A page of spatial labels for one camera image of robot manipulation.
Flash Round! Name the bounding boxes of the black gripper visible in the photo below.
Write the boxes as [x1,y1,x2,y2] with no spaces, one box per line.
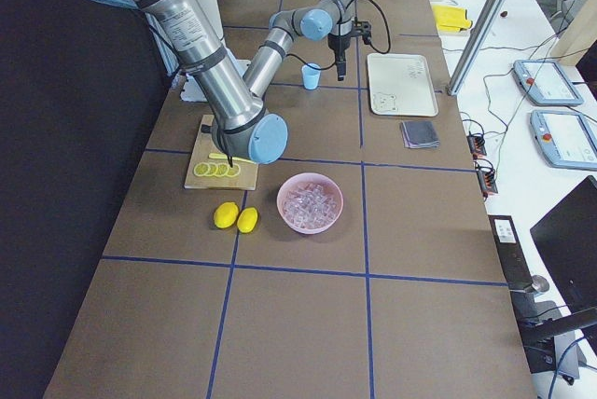
[327,19,371,80]

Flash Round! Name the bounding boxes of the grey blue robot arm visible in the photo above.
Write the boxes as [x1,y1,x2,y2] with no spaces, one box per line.
[91,0,371,164]

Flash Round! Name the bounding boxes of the light blue plastic cup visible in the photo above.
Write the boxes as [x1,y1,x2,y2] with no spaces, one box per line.
[301,62,321,90]

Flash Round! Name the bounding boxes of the pile of clear ice cubes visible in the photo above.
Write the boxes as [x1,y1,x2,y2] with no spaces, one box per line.
[282,183,340,230]

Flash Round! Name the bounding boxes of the cream bear serving tray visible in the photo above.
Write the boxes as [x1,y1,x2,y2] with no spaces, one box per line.
[367,53,438,117]

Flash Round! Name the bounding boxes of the yellow folded cloth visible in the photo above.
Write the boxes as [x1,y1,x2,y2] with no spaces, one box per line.
[432,5,473,33]

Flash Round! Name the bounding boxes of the grey folded cloth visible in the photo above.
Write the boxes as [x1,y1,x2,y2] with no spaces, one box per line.
[400,120,439,149]

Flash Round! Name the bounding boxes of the pink plastic bowl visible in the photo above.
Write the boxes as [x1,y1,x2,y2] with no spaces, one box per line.
[276,172,343,234]

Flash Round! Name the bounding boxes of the bamboo cutting board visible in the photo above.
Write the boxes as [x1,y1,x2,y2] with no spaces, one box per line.
[184,115,258,190]

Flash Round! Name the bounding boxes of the yellow plastic knife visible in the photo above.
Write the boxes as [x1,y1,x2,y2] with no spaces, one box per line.
[208,152,257,164]

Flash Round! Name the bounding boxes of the lemon slice bottom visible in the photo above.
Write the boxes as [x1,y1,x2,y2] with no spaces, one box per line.
[226,163,242,177]

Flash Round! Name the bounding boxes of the lemon slice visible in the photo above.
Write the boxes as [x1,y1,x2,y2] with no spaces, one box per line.
[193,162,211,177]
[205,163,218,177]
[226,163,242,177]
[215,163,229,177]

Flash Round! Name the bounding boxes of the orange black electronics board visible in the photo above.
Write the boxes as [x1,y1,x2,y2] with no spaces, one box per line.
[466,133,487,159]

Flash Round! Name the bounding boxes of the lemon slice top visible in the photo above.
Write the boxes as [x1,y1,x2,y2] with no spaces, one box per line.
[193,162,211,177]

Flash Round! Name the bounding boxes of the yellow lemon lower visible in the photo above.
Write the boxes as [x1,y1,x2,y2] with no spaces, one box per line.
[237,207,258,234]

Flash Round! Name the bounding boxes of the yellow lemon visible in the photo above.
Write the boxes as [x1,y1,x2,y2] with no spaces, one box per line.
[213,201,240,229]
[237,207,258,234]

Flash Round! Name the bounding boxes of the yellow lemon upper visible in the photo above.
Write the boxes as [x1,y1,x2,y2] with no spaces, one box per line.
[213,201,240,229]

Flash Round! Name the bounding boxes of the upper teach pendant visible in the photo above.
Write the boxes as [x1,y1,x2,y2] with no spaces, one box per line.
[513,59,584,106]

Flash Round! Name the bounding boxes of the teach pendant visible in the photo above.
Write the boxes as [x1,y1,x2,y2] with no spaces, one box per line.
[530,110,596,171]
[513,59,584,106]

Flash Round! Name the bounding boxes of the lower teach pendant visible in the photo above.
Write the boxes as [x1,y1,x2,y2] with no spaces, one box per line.
[530,110,596,171]

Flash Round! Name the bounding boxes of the black laptop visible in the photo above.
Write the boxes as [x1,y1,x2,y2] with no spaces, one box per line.
[531,175,597,311]

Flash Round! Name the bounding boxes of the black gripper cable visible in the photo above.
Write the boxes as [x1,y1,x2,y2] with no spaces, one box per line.
[279,0,391,72]

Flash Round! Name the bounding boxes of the aluminium frame post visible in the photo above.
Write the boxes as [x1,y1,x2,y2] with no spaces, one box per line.
[447,0,505,96]

